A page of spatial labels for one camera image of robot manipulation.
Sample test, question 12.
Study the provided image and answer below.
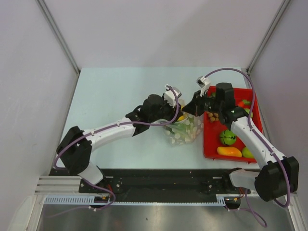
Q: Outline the light green toy pear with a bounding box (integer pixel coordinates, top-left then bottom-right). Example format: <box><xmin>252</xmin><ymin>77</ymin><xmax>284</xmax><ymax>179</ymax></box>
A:
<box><xmin>242</xmin><ymin>147</ymin><xmax>254</xmax><ymax>158</ymax></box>

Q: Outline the yellow orange toy mango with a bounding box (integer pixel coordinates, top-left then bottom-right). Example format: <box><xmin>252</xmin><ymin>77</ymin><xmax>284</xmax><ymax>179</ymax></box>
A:
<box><xmin>217</xmin><ymin>147</ymin><xmax>242</xmax><ymax>157</ymax></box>

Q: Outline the clear polka-dot zip bag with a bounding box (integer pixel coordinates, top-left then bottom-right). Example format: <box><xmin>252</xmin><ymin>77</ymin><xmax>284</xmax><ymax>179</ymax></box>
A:
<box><xmin>163</xmin><ymin>111</ymin><xmax>204</xmax><ymax>145</ymax></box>

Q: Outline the aluminium frame rail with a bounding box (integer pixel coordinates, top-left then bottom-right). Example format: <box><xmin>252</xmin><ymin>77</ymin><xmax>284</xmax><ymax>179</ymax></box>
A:
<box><xmin>35</xmin><ymin>176</ymin><xmax>81</xmax><ymax>195</ymax></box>

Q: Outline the white cable duct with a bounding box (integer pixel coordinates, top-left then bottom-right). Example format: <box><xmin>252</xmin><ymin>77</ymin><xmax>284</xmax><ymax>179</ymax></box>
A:
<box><xmin>45</xmin><ymin>195</ymin><xmax>95</xmax><ymax>205</ymax></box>

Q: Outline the brown toy longan bunch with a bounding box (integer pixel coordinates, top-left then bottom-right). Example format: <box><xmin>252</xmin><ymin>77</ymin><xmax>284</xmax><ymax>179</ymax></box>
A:
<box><xmin>207</xmin><ymin>112</ymin><xmax>219</xmax><ymax>123</ymax></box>

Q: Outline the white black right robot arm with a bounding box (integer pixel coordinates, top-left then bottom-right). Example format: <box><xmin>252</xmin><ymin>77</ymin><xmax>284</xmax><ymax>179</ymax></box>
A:
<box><xmin>182</xmin><ymin>80</ymin><xmax>299</xmax><ymax>202</ymax></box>

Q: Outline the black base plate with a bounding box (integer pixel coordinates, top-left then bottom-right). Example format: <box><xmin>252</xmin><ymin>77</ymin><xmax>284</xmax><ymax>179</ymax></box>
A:
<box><xmin>77</xmin><ymin>169</ymin><xmax>245</xmax><ymax>210</ymax></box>

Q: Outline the light green toy cabbage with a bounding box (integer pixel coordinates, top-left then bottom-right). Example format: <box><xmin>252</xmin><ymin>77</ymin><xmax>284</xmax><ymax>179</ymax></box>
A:
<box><xmin>244</xmin><ymin>108</ymin><xmax>254</xmax><ymax>118</ymax></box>

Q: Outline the green toy split vegetable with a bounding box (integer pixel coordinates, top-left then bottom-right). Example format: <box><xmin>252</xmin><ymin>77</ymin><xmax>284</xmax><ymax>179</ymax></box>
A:
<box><xmin>219</xmin><ymin>129</ymin><xmax>236</xmax><ymax>146</ymax></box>

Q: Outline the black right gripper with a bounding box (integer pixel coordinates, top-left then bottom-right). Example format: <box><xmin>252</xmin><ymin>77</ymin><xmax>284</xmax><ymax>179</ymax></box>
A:
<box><xmin>182</xmin><ymin>90</ymin><xmax>222</xmax><ymax>117</ymax></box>

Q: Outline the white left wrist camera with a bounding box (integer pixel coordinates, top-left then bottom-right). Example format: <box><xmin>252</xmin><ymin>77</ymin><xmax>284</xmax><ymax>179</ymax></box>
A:
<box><xmin>163</xmin><ymin>85</ymin><xmax>182</xmax><ymax>108</ymax></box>

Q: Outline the yellow toy bell pepper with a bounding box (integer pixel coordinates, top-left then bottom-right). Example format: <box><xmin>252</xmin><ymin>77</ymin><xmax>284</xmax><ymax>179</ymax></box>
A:
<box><xmin>176</xmin><ymin>115</ymin><xmax>189</xmax><ymax>122</ymax></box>

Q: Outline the red plastic tray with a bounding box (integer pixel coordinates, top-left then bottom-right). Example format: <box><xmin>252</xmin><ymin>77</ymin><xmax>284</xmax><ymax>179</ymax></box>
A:
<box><xmin>203</xmin><ymin>86</ymin><xmax>262</xmax><ymax>164</ymax></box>

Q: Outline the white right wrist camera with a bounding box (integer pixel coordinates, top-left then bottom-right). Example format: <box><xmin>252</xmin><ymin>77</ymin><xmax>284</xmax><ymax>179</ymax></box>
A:
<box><xmin>196</xmin><ymin>76</ymin><xmax>211</xmax><ymax>97</ymax></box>

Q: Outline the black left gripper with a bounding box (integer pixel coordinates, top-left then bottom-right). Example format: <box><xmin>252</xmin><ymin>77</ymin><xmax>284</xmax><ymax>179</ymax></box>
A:
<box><xmin>149</xmin><ymin>93</ymin><xmax>183</xmax><ymax>124</ymax></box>

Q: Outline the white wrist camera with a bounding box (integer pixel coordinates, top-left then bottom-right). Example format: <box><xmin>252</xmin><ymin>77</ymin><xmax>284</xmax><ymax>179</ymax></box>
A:
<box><xmin>196</xmin><ymin>76</ymin><xmax>211</xmax><ymax>97</ymax></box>
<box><xmin>163</xmin><ymin>85</ymin><xmax>182</xmax><ymax>108</ymax></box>

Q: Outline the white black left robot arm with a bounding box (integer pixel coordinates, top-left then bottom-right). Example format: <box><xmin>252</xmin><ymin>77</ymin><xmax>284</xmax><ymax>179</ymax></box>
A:
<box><xmin>55</xmin><ymin>90</ymin><xmax>181</xmax><ymax>193</ymax></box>

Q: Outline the orange toy carrot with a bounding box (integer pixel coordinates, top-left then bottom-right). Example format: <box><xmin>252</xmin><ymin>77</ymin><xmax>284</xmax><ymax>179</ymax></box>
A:
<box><xmin>238</xmin><ymin>100</ymin><xmax>252</xmax><ymax>108</ymax></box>

